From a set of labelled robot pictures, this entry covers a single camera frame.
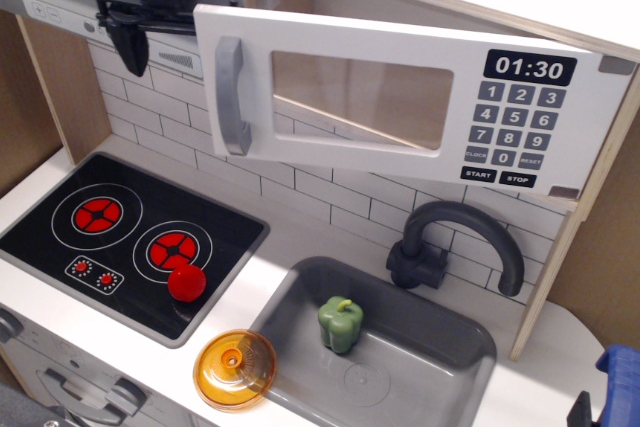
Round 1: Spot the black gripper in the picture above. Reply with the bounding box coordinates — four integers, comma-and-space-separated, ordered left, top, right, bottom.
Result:
94, 0, 241, 77

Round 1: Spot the white toy microwave door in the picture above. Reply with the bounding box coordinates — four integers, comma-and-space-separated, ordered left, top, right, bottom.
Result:
194, 5, 636, 199

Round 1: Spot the black toy stovetop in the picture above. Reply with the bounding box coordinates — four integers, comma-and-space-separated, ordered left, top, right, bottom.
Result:
1, 153, 269, 348

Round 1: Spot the red toy tomato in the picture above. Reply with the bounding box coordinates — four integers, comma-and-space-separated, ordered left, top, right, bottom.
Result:
167, 264, 207, 303

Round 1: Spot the orange transparent pot lid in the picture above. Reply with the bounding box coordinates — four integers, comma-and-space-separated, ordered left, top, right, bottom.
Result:
193, 329, 278, 412

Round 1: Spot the green toy bell pepper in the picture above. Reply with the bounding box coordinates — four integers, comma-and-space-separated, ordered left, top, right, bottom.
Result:
318, 296, 364, 354

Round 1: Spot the grey toy oven door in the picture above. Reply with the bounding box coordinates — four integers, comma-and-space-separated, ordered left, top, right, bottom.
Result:
1, 307, 195, 426

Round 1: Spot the dark grey toy faucet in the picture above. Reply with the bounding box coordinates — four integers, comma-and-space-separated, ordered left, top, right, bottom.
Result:
385, 200, 526, 298

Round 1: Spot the grey toy sink basin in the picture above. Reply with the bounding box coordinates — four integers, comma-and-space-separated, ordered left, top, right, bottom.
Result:
251, 257, 496, 426

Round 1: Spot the black clamp at corner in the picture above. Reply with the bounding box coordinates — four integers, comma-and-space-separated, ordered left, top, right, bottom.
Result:
566, 391, 602, 427

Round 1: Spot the blue plastic object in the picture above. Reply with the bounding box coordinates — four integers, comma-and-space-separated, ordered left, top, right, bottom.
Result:
596, 345, 639, 427

